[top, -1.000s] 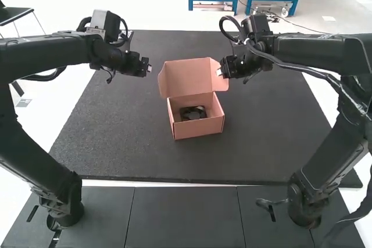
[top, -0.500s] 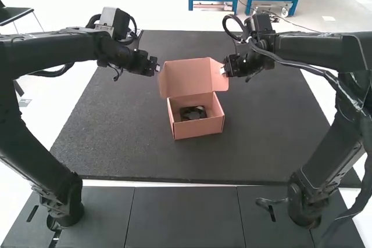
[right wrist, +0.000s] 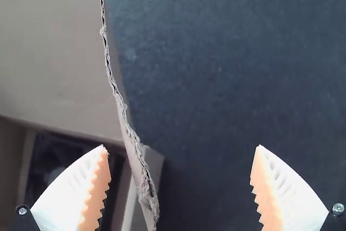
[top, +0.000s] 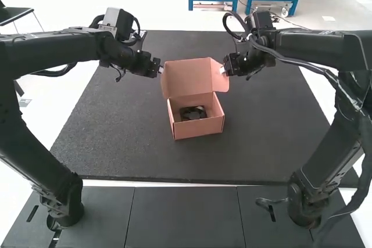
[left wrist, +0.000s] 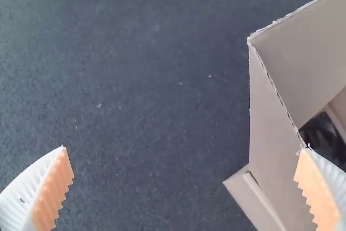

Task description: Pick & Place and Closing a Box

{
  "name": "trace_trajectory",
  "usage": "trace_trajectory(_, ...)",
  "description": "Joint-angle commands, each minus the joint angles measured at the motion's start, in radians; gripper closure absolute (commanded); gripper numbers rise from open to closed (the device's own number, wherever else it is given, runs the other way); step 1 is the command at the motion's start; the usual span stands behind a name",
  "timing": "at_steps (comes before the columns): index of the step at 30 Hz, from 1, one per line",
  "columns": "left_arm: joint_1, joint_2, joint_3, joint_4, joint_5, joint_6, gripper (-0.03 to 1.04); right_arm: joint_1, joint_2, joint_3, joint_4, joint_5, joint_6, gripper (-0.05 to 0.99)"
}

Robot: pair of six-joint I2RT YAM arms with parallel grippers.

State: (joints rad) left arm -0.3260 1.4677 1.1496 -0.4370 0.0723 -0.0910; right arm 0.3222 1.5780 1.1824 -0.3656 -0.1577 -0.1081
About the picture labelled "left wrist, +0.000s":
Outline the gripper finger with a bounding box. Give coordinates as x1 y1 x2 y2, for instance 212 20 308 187
293 144 346 231
0 144 75 231

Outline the black square fan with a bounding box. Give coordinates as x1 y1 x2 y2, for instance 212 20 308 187
298 111 346 174

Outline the cardboard box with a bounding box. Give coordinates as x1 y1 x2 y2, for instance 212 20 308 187
222 0 346 231

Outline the black mat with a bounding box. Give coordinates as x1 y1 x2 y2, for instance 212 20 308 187
0 0 346 231

